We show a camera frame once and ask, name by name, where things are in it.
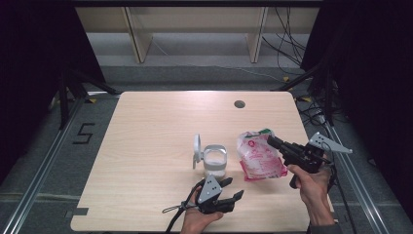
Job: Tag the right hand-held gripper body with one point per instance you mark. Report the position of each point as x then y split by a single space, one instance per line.
305 157

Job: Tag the person's right hand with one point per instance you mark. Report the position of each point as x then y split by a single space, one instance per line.
313 187

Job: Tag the person's left hand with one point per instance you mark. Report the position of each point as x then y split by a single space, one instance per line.
195 224

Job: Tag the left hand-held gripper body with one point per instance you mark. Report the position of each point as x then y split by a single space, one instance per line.
209 191

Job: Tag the clear jar with white lid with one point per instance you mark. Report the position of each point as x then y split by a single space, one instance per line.
214 162

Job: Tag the dark curtain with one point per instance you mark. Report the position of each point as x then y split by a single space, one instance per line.
32 65
373 81

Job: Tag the pink and white plastic bag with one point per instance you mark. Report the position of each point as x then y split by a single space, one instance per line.
259 159

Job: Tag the pale wooden furniture frame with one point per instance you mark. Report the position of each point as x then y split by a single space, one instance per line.
195 19

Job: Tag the black metal stand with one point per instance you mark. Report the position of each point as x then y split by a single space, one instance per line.
329 104
63 104

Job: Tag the yellow floor tape piece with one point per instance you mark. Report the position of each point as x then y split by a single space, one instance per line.
307 99
286 79
93 101

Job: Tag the aluminium floor rail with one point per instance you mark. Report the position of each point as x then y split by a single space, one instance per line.
39 177
360 188

